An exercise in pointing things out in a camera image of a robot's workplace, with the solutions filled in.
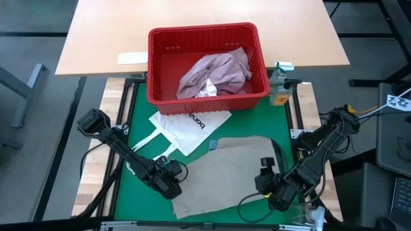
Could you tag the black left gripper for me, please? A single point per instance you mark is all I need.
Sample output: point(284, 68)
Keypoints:
point(168, 173)

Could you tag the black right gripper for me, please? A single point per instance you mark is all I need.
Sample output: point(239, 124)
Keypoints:
point(289, 184)

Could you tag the beige grey garment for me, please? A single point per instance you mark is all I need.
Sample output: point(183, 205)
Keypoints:
point(224, 173)

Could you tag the light blue garment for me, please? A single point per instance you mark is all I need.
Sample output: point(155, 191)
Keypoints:
point(213, 145)

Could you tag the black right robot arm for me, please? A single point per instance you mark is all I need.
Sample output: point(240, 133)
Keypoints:
point(324, 141)

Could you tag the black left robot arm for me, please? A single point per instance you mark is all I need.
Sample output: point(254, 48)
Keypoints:
point(122, 150)

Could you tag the red plastic laundry basket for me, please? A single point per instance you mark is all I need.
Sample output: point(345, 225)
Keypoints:
point(167, 64)

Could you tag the green table mat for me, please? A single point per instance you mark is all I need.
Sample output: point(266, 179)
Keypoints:
point(144, 205)

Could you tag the clear spray bottle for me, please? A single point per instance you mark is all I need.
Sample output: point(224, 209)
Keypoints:
point(316, 215)

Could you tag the white tote bag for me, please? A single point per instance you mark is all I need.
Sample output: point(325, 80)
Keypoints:
point(186, 131)

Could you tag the spray bottle with green label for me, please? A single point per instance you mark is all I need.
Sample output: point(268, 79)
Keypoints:
point(276, 77)

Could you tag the white garment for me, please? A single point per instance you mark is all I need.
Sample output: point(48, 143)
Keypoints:
point(208, 91)

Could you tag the black round object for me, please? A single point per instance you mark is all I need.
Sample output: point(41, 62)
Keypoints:
point(385, 224)

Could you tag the pink garment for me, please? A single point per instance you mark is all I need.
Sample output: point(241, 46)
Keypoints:
point(221, 70)

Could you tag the white rod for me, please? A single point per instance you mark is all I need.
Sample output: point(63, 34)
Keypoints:
point(375, 110)

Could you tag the grey keyboard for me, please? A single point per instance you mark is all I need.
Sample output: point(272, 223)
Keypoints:
point(401, 199)

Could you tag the black desk leg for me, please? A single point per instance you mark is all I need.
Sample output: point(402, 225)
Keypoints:
point(369, 82)

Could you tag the white marker tag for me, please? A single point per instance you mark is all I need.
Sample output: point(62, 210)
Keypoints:
point(398, 102)

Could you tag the light wooden desk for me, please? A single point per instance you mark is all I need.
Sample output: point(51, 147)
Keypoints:
point(112, 32)

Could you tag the grey desk leg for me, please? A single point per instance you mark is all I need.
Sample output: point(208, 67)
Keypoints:
point(29, 86)

